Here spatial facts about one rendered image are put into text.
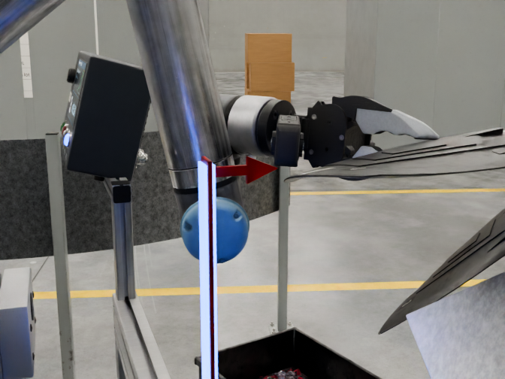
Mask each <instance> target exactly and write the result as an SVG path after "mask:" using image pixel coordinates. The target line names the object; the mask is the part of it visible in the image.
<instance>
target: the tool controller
mask: <svg viewBox="0 0 505 379"><path fill-rule="evenodd" d="M67 82H68V83H72V86H71V92H70V96H69V100H68V106H67V111H66V114H65V121H67V124H68V128H70V132H71V141H70V145H69V148H67V147H66V145H65V144H64V140H63V138H62V135H61V139H60V146H61V149H62V155H63V157H64V160H65V166H66V169H67V170H69V171H74V172H79V173H83V174H90V175H95V176H94V179H95V180H99V181H104V178H105V177H106V178H116V179H117V180H119V178H120V177H126V178H127V180H128V181H129V182H130V181H131V180H132V178H133V174H134V172H135V169H136V168H137V166H136V165H143V166H145V165H146V163H147V154H146V153H144V150H141V149H140V147H141V142H142V137H143V134H144V130H145V125H146V124H147V118H148V111H149V110H150V103H151V98H150V93H149V90H148V86H147V81H146V78H145V74H144V69H143V67H141V66H139V65H135V64H132V63H129V62H124V61H121V60H118V59H112V58H109V57H106V56H100V55H97V54H94V53H88V52H85V51H80V52H79V53H78V57H77V64H76V68H75V69H74V68H69V69H68V76H67ZM73 90H74V98H73V102H72V106H71V113H70V117H69V118H68V110H69V106H70V103H71V96H72V92H73Z"/></svg>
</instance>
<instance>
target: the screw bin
mask: <svg viewBox="0 0 505 379"><path fill-rule="evenodd" d="M194 363H195V365H197V366H198V369H199V379H202V366H201V356H196V357H195V358H194ZM292 366H293V367H294V368H296V369H298V368H299V369H300V372H301V373H303V374H305V375H306V376H308V377H309V378H310V379H382V378H381V377H379V376H377V375H375V374H374V373H372V372H370V371H368V370H367V369H366V368H363V367H362V366H360V365H359V364H357V363H355V362H353V361H352V360H350V359H348V358H346V357H345V356H343V355H342V354H340V353H338V352H337V351H335V350H333V349H331V348H330V347H328V346H326V345H325V344H323V343H322V342H320V341H318V340H316V339H315V338H313V337H311V336H309V335H308V334H306V333H305V332H302V331H301V330H300V329H298V328H297V327H292V328H291V329H287V330H283V331H281V332H277V333H274V334H271V335H266V336H264V337H261V338H257V339H254V340H251V341H247V342H244V343H241V344H237V345H234V346H231V347H227V348H224V349H221V350H218V379H257V378H259V377H260V376H263V377H264V376H266V375H268V374H272V373H274V372H277V371H281V370H283V369H285V368H289V367H292Z"/></svg>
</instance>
